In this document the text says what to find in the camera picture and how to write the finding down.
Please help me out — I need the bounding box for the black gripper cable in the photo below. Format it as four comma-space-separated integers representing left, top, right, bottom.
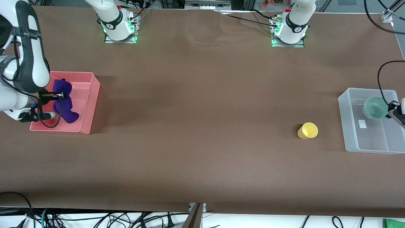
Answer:
377, 60, 405, 106
37, 95, 63, 129

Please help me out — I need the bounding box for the pink plastic bin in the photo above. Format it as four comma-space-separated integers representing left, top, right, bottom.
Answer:
30, 72, 101, 135

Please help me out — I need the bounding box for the green cloth scrap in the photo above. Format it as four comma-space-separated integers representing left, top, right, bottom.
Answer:
382, 218, 405, 228

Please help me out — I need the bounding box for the black looped floor cable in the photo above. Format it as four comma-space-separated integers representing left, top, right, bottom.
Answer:
0, 192, 36, 228

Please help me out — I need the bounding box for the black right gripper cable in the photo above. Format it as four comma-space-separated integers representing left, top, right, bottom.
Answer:
37, 95, 63, 129

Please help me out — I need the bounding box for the aluminium frame profile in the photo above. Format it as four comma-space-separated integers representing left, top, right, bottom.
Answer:
381, 0, 405, 23

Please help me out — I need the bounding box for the translucent white plastic box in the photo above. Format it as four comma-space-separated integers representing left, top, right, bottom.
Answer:
338, 88, 405, 155

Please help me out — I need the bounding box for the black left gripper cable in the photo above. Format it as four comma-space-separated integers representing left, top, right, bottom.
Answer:
377, 60, 405, 106

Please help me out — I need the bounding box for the purple cloth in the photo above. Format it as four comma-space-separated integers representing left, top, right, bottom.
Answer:
52, 79, 80, 124

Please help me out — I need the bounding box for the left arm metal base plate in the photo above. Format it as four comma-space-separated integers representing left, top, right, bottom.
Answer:
271, 17, 305, 48

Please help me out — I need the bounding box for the brown table support post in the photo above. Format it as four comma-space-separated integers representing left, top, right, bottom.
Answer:
182, 203, 204, 228

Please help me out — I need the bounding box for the white power strip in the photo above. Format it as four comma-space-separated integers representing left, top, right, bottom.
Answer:
185, 0, 232, 10

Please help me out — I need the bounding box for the yellow plastic cup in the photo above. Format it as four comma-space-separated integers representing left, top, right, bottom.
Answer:
297, 122, 319, 140

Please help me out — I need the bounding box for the black base power cable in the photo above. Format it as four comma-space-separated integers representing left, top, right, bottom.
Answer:
220, 9, 279, 28

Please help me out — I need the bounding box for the thick black hanging cable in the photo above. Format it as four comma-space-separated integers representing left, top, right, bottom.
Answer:
364, 0, 405, 35

